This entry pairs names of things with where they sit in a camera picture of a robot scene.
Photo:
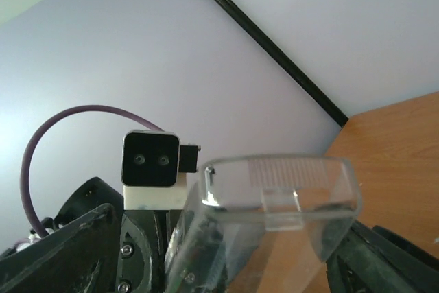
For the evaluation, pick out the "left black frame post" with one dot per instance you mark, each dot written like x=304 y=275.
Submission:
x=281 y=58

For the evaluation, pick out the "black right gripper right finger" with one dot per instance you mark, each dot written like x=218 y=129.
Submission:
x=379 y=260

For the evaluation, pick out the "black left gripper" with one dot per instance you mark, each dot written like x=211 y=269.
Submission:
x=147 y=217

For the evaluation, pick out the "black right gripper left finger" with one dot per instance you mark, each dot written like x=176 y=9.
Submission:
x=80 y=257

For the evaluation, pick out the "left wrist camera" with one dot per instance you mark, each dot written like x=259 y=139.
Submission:
x=154 y=170

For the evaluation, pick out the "clear plastic metronome cover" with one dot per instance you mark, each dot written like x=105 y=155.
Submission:
x=261 y=223

